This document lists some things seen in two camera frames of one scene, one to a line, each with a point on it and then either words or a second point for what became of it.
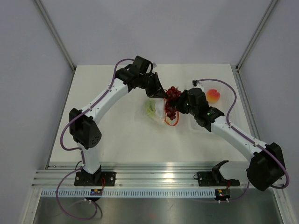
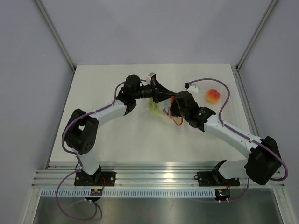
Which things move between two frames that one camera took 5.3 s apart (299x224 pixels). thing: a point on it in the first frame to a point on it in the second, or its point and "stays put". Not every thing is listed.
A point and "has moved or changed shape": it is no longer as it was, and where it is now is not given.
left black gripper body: x=150 y=84 to x=149 y=91
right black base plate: x=210 y=178 stays put
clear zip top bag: x=153 y=109 has moved or changed shape
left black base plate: x=82 y=178 stays put
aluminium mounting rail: x=136 y=175 stays put
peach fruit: x=213 y=95 stays put
